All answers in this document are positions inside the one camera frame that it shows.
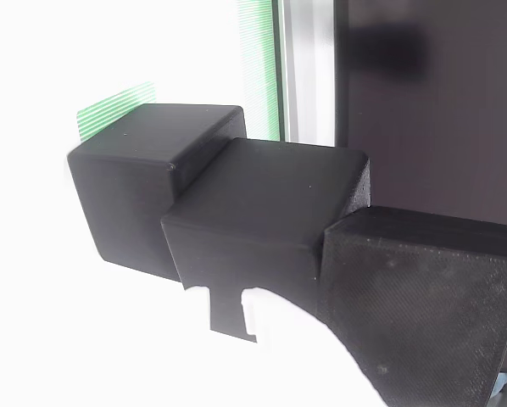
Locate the black cube with white scuff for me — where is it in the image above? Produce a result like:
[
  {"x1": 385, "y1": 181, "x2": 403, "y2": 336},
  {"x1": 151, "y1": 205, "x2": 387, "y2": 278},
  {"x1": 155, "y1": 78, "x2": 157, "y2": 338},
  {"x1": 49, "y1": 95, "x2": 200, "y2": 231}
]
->
[{"x1": 159, "y1": 137, "x2": 372, "y2": 344}]

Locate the dark panel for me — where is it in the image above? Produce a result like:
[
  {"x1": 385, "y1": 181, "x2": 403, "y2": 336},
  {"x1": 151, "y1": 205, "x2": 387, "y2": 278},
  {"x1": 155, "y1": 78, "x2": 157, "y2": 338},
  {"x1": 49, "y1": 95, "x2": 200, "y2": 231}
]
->
[{"x1": 333, "y1": 0, "x2": 507, "y2": 239}]

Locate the grey metal frame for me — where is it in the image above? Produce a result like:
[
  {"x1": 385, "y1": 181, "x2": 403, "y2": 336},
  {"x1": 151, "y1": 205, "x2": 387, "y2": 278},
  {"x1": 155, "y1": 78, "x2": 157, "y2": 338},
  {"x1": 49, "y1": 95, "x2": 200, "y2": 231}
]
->
[{"x1": 278, "y1": 0, "x2": 337, "y2": 148}]

